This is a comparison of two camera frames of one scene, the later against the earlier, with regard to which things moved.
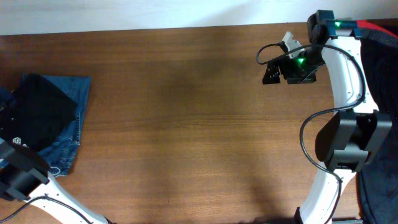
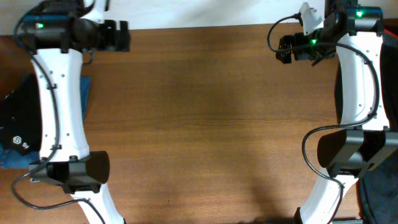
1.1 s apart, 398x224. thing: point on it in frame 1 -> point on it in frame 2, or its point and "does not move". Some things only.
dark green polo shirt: x=37 y=113 does not move
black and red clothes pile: x=378 y=178 does not move
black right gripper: x=288 y=73 -> x=285 y=42
